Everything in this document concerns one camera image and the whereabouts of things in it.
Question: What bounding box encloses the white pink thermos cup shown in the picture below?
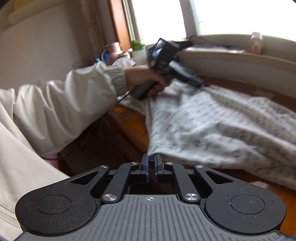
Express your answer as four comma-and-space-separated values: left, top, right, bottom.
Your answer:
101, 42, 123, 65

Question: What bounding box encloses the glass jar orange label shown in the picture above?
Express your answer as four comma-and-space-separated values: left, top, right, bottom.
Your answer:
251, 32, 263, 54

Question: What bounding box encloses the person's left hand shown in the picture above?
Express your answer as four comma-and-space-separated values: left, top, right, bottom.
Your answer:
123, 65, 170, 97

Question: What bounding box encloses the white patterned pajama garment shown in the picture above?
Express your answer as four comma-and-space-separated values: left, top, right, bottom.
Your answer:
122, 81, 295, 189

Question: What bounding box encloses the pink garment on lap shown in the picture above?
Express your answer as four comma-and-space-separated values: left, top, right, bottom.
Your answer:
44, 153, 58, 168

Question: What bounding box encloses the pink tissue pack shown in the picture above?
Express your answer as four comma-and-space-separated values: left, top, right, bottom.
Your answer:
112, 57, 136, 68

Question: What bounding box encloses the clear plastic bag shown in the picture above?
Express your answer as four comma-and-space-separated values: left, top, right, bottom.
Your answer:
186, 46, 247, 54

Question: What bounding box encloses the left forearm beige sleeve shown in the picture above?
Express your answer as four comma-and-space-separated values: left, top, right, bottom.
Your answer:
12, 63, 127, 157

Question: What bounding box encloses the green lid shaker bottle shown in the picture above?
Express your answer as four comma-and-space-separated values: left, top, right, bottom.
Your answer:
131, 40, 147, 65

